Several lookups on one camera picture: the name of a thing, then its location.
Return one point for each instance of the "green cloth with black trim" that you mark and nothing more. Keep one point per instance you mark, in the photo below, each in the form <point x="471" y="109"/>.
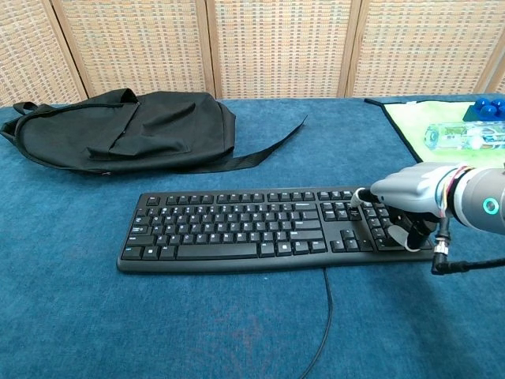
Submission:
<point x="410" y="126"/>

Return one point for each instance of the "black computer keyboard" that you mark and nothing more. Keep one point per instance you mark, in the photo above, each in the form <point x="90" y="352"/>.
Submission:
<point x="221" y="233"/>

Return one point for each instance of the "woven rattan folding screen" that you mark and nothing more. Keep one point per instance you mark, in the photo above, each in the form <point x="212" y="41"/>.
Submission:
<point x="276" y="47"/>

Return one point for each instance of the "blue toy building block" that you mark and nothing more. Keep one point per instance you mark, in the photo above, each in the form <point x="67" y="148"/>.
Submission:
<point x="487" y="110"/>

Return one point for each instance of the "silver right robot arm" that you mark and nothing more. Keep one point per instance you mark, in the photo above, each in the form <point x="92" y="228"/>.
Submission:
<point x="481" y="197"/>

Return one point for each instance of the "blue fabric tablecloth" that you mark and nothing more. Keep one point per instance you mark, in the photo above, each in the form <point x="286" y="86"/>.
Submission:
<point x="118" y="308"/>

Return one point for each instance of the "clear plastic bottle green label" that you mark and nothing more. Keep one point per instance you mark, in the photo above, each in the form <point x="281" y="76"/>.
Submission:
<point x="461" y="136"/>

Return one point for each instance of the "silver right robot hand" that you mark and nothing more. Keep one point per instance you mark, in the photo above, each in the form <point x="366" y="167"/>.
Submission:
<point x="410" y="185"/>

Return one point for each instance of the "black fabric backpack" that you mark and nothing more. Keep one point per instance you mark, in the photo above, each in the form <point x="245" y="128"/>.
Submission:
<point x="118" y="134"/>

